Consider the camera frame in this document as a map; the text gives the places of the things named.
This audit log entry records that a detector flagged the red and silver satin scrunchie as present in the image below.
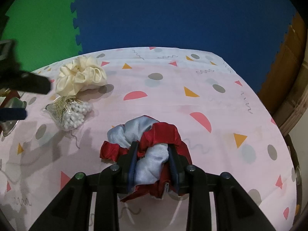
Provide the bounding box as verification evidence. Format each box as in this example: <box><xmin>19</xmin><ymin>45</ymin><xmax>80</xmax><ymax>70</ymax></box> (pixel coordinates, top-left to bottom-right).
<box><xmin>100</xmin><ymin>115</ymin><xmax>192</xmax><ymax>202</ymax></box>

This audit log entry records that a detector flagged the bag of cotton swabs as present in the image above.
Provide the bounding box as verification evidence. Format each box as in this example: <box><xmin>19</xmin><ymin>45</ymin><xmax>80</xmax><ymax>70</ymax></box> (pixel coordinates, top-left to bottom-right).
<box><xmin>44</xmin><ymin>96</ymin><xmax>92</xmax><ymax>131</ymax></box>

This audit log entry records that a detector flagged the stainless steel bowl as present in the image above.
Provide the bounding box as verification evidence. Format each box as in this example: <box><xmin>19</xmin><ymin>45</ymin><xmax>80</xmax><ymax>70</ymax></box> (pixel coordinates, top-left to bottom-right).
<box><xmin>1</xmin><ymin>97</ymin><xmax>27</xmax><ymax>137</ymax></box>

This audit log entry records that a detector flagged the red gold tin box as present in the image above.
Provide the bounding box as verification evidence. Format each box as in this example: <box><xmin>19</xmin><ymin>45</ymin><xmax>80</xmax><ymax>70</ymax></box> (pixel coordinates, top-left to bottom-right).
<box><xmin>0</xmin><ymin>90</ymin><xmax>20</xmax><ymax>108</ymax></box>

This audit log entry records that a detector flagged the pink patterned tablecloth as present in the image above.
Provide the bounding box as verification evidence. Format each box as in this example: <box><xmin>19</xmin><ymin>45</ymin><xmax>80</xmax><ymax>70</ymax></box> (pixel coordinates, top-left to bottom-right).
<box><xmin>1</xmin><ymin>47</ymin><xmax>296</xmax><ymax>230</ymax></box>

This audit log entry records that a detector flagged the cream satin scrunchie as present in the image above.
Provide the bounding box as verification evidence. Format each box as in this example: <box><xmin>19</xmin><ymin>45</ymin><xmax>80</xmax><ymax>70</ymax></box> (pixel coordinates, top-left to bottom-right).
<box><xmin>55</xmin><ymin>56</ymin><xmax>108</xmax><ymax>96</ymax></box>

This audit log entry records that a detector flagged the green foam mat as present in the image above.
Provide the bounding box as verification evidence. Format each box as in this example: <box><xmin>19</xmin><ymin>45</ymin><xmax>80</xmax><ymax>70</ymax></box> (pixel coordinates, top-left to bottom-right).
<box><xmin>2</xmin><ymin>0</ymin><xmax>82</xmax><ymax>71</ymax></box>

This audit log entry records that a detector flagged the brown wooden furniture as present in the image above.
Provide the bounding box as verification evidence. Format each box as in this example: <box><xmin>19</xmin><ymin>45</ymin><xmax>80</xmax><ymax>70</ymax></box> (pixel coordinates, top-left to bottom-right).
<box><xmin>257</xmin><ymin>13</ymin><xmax>307</xmax><ymax>136</ymax></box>

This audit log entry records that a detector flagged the blue foam mat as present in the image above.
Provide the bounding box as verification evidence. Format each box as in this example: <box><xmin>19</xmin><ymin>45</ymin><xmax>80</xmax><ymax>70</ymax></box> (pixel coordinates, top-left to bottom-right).
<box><xmin>70</xmin><ymin>0</ymin><xmax>296</xmax><ymax>92</ymax></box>

